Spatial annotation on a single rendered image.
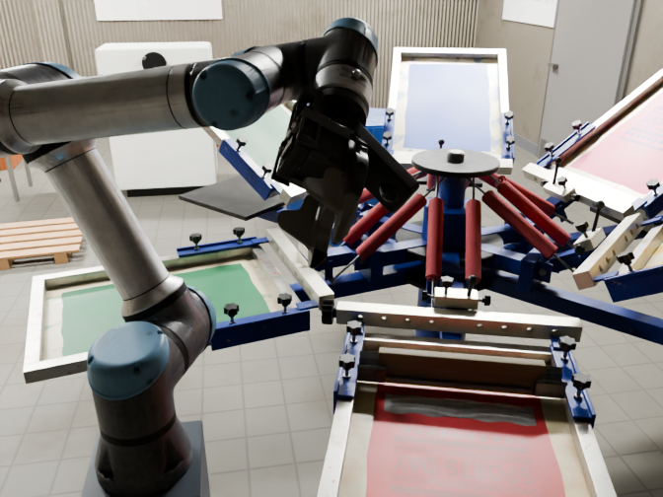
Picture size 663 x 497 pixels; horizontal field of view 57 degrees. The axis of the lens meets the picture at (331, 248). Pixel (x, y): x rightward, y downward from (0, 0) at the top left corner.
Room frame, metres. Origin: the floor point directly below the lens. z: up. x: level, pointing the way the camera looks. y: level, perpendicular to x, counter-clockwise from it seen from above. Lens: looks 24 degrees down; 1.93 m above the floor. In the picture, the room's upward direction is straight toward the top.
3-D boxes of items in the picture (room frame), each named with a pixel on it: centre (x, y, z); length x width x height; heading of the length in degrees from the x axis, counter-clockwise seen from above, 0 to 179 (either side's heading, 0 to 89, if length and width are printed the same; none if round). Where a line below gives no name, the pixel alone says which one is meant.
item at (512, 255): (2.10, -0.44, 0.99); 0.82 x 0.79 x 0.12; 172
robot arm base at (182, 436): (0.76, 0.30, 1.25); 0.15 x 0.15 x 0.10
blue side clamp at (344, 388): (1.34, -0.05, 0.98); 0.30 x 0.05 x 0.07; 172
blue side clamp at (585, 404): (1.26, -0.60, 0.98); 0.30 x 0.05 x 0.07; 172
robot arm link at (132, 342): (0.77, 0.30, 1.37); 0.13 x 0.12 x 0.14; 166
